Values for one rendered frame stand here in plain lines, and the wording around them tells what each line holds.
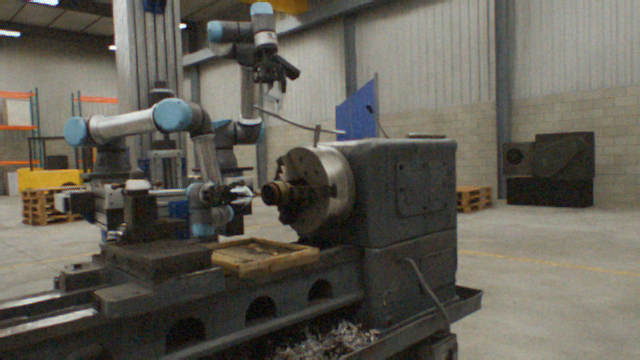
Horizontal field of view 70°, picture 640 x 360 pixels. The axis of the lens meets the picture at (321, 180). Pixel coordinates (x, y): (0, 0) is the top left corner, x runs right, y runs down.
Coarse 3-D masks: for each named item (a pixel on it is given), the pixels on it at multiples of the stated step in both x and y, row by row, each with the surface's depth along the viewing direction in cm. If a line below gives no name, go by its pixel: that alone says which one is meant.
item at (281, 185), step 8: (272, 184) 153; (280, 184) 154; (288, 184) 158; (264, 192) 156; (272, 192) 151; (280, 192) 153; (288, 192) 154; (264, 200) 155; (272, 200) 152; (280, 200) 153; (288, 200) 155
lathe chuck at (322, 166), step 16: (304, 160) 161; (320, 160) 155; (336, 160) 159; (304, 176) 161; (320, 176) 155; (336, 176) 155; (336, 192) 154; (304, 208) 162; (320, 208) 156; (336, 208) 156; (304, 224) 163; (320, 224) 157; (336, 224) 163
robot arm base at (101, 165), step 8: (104, 152) 185; (112, 152) 186; (120, 152) 188; (96, 160) 186; (104, 160) 185; (112, 160) 185; (120, 160) 187; (128, 160) 192; (96, 168) 185; (104, 168) 184; (112, 168) 185; (120, 168) 186; (128, 168) 190
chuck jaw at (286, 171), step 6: (282, 156) 164; (288, 156) 166; (276, 162) 166; (282, 162) 163; (288, 162) 164; (282, 168) 161; (288, 168) 163; (294, 168) 165; (282, 174) 160; (288, 174) 161; (294, 174) 163; (288, 180) 160; (294, 180) 162; (300, 180) 165
